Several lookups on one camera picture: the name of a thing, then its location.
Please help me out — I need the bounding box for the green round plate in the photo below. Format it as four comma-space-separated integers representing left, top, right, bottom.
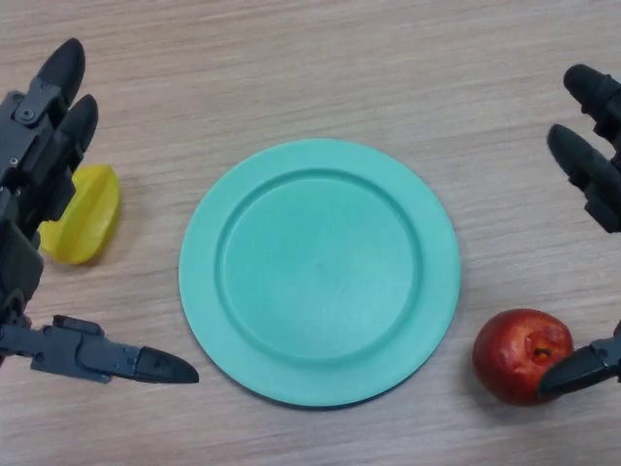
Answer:
179, 138, 462, 408

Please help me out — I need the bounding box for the red apple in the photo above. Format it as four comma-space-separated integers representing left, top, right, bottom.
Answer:
472, 309, 575, 407

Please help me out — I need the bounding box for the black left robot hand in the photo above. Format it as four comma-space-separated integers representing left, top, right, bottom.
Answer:
0, 38, 201, 385

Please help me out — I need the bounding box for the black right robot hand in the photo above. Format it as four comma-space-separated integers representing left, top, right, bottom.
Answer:
538, 63, 621, 400

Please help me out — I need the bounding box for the yellow starfruit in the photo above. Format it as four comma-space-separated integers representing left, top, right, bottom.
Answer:
37, 164, 122, 266

